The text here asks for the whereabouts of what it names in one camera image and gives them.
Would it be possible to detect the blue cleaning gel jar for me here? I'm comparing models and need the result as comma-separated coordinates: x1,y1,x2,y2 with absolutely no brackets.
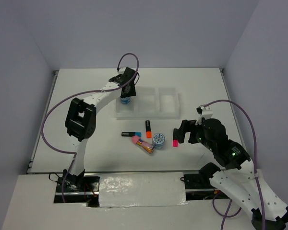
120,97,131,104
152,133,166,150

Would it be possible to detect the pink highlighter with black cap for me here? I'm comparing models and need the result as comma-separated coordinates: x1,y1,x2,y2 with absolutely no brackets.
172,128,179,148

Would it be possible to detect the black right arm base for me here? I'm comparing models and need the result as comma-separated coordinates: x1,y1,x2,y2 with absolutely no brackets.
180,173,220,201

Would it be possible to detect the white foil-covered front panel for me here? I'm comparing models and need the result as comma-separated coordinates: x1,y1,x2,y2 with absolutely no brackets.
98,172,188,207

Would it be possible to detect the clear three-compartment plastic organizer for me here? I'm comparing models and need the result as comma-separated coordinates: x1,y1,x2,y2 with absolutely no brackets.
114,86,180,120

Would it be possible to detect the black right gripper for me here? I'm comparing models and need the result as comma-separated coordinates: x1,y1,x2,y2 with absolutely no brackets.
173,118,215,150

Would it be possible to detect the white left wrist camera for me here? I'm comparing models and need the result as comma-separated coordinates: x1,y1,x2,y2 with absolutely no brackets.
117,67,126,74

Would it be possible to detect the pink tube of coloured pens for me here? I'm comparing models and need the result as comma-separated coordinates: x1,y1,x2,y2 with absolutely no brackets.
132,136,155,154

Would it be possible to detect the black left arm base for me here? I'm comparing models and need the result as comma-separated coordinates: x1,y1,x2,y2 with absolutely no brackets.
48,170,100,207

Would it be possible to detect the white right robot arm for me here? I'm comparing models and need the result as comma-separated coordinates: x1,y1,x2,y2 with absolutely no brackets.
173,118,288,230

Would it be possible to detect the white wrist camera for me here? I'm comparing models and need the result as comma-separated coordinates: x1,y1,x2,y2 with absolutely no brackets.
195,106,213,125
117,67,126,74

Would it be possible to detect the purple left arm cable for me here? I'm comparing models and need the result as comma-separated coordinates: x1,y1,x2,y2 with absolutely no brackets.
41,53,140,204

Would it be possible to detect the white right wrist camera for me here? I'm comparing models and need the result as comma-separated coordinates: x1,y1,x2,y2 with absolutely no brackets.
195,106,213,125

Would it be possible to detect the orange highlighter with black cap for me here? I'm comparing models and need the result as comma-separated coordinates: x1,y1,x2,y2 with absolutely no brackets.
145,120,152,138

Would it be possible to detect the blue highlighter with black cap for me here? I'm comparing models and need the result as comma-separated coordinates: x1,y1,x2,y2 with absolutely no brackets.
121,132,142,137

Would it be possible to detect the silver metal table rail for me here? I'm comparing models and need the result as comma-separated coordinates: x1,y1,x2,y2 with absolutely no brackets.
26,169,231,175

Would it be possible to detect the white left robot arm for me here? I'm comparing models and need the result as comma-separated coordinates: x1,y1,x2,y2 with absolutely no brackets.
63,67,138,191

